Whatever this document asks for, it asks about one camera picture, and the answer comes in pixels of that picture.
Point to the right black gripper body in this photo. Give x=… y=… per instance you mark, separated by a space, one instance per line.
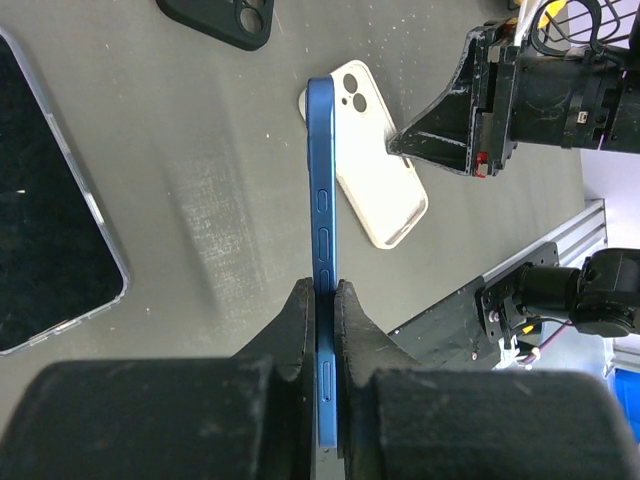
x=572 y=98

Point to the blue phone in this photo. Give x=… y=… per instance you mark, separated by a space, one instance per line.
x=320 y=124

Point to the aluminium rail with cable duct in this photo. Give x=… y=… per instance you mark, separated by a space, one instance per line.
x=575 y=239

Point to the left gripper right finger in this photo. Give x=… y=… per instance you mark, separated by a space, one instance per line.
x=401 y=421

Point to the blue storage bin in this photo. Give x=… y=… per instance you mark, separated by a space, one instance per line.
x=627 y=391

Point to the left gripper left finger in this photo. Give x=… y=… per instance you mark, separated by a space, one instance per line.
x=247 y=416

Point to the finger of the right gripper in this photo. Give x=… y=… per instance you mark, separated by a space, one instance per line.
x=439 y=135

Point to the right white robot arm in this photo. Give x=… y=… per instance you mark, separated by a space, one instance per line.
x=601 y=297

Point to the beige phone case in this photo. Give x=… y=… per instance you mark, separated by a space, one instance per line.
x=383 y=190

